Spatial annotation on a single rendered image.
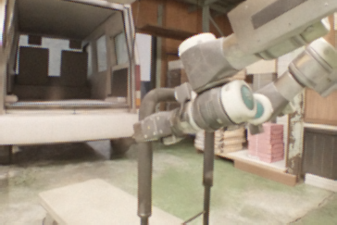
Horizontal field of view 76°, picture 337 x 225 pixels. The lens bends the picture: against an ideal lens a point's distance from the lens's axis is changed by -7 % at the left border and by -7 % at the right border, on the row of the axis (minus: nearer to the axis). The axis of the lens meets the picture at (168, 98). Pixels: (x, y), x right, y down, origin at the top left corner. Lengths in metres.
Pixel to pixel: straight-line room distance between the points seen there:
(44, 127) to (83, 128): 0.35
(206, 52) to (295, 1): 0.19
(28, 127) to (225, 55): 2.03
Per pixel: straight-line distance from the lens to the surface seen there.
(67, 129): 2.30
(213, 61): 0.43
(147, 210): 0.68
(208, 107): 0.45
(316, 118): 2.26
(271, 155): 2.52
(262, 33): 0.33
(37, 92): 4.21
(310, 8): 0.31
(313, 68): 0.62
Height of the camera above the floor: 0.74
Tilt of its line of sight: 1 degrees down
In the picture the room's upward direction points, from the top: 1 degrees clockwise
